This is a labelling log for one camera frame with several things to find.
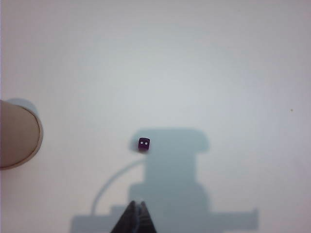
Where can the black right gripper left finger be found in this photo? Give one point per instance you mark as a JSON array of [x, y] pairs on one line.
[[127, 221]]

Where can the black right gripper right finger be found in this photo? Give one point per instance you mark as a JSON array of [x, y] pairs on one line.
[[145, 219]]

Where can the brown paper cup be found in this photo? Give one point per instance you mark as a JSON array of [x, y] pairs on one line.
[[18, 136]]

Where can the purple die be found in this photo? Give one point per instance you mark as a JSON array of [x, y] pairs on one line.
[[144, 144]]

